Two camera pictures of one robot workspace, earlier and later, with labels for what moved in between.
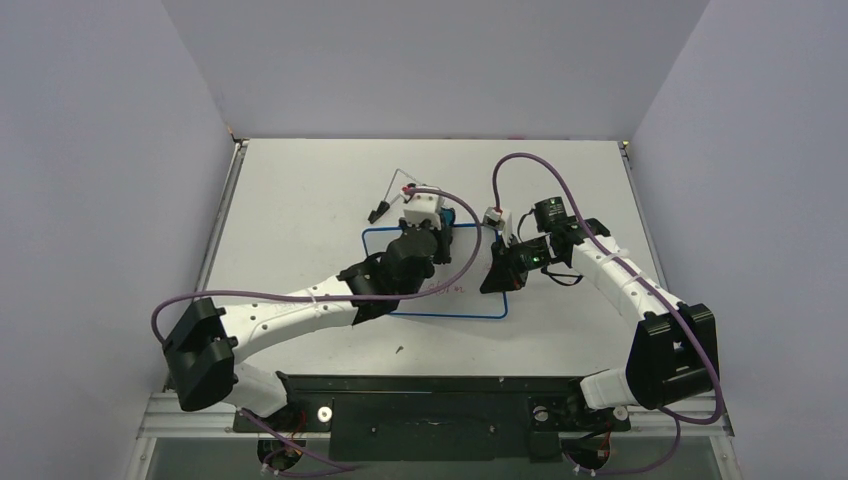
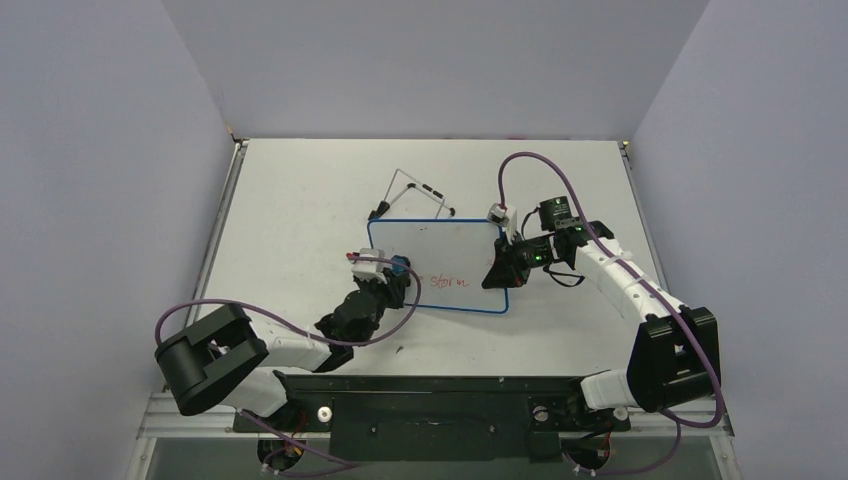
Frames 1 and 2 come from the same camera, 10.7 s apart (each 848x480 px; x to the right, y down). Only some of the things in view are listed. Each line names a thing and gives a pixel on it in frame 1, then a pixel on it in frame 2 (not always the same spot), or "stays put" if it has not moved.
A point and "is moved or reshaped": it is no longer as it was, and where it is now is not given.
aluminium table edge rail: x=240 y=151 stays put
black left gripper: x=442 y=242 → x=394 y=289
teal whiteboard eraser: x=448 y=215 is moved or reshaped
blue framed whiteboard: x=464 y=297 stays put
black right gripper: x=507 y=259 stays put
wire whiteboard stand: x=382 y=208 stays put
